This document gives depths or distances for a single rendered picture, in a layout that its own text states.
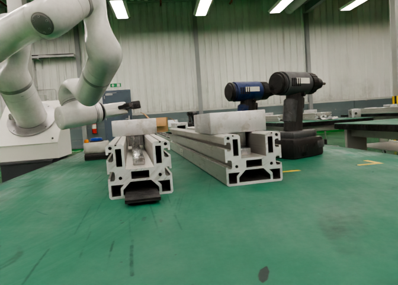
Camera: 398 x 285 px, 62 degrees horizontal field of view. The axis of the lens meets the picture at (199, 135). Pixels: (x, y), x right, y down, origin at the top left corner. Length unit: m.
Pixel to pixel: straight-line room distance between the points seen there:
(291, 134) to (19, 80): 0.95
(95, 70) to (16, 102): 0.46
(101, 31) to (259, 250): 0.79
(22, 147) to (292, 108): 1.02
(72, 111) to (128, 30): 11.53
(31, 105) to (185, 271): 1.20
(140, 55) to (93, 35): 11.53
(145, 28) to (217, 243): 12.47
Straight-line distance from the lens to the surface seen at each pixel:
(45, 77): 13.03
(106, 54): 0.98
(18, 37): 1.14
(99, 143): 1.18
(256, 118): 0.64
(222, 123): 0.62
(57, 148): 1.41
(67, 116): 1.26
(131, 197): 0.50
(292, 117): 0.87
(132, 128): 0.85
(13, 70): 1.35
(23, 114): 1.43
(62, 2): 0.95
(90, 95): 1.12
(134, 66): 12.46
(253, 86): 1.03
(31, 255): 0.37
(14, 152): 1.47
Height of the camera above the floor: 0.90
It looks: 3 degrees down
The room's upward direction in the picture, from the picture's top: 4 degrees counter-clockwise
